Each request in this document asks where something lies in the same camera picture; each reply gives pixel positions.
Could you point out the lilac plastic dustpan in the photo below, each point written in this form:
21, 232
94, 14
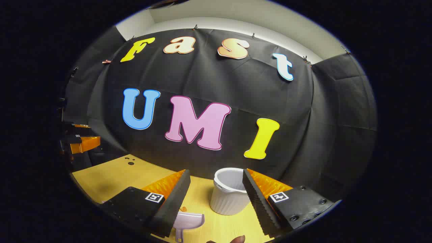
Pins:
190, 221

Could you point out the yellow wooden desktop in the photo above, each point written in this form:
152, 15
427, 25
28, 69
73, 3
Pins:
111, 179

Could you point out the white ribbed garbage bin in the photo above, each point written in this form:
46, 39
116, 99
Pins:
226, 199

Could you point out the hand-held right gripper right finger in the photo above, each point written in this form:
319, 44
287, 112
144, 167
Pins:
258, 202

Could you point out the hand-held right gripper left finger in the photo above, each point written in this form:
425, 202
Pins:
173, 202

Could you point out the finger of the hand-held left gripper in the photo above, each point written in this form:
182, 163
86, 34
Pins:
86, 143
81, 126

